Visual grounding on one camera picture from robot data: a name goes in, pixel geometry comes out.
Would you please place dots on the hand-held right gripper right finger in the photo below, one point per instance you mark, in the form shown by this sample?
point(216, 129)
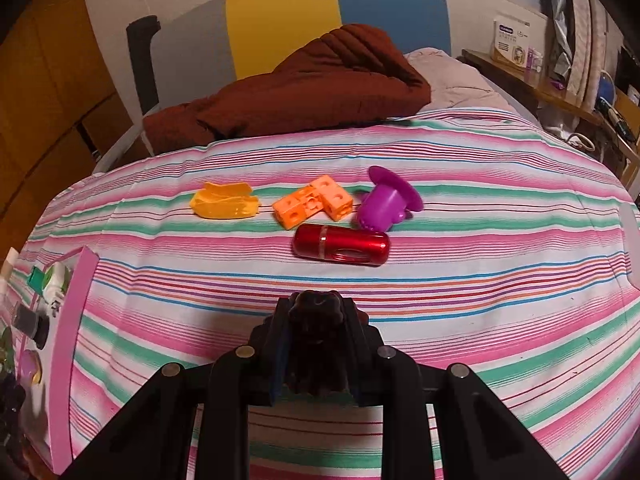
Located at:
point(357, 360)

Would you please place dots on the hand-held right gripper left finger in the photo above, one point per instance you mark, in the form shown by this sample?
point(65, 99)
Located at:
point(280, 355)

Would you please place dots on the brown flower-shaped lid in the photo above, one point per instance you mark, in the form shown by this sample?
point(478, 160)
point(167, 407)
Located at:
point(317, 340)

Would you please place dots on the red metallic cylinder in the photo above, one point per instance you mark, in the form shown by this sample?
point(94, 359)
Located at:
point(345, 244)

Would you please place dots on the orange building block toy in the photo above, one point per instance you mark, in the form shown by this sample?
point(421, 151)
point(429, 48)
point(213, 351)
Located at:
point(300, 207)

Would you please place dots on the purple funnel-shaped toy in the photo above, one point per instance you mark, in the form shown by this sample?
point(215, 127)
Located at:
point(380, 207)

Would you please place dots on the orange plastic case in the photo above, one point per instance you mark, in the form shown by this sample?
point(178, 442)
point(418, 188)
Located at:
point(222, 205)

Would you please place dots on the pink-rimmed white tray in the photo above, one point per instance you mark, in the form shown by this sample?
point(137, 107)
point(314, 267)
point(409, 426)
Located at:
point(70, 335)

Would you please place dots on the white green plug-in device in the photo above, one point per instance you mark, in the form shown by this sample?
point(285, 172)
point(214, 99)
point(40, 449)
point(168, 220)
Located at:
point(57, 285)

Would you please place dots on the purple oval soap case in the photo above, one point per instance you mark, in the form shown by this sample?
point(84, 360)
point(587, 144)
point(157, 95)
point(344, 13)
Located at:
point(31, 367)

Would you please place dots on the black and purple toy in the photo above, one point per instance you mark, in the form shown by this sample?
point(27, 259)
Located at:
point(30, 325)

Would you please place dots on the green stamp toy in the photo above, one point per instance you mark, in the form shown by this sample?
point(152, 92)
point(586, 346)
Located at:
point(37, 277)

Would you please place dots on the brown quilt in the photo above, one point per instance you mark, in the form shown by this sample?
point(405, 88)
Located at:
point(310, 90)

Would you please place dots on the pale pink pillow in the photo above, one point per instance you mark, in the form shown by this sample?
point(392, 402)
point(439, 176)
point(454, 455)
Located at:
point(450, 80)

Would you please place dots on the wooden side desk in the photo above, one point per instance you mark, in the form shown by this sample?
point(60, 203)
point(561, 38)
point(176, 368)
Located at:
point(505, 77)

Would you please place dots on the wooden wardrobe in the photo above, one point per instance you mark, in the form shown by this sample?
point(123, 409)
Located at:
point(50, 110)

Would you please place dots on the grey yellow blue headboard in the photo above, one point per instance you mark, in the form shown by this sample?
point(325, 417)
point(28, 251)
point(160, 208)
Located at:
point(280, 15)

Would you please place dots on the white printed box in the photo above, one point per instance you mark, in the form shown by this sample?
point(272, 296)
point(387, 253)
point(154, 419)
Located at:
point(510, 42)

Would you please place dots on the pale patterned curtain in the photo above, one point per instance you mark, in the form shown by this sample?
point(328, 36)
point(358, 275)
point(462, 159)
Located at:
point(587, 35)

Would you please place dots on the silver foil curtain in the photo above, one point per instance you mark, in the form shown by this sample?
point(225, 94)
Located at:
point(560, 10)

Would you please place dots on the grey bed frame rail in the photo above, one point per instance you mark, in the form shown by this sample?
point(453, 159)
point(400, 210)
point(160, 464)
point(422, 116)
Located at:
point(120, 152)

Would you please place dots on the cream bed corner post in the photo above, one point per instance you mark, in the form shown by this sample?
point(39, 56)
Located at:
point(10, 265)

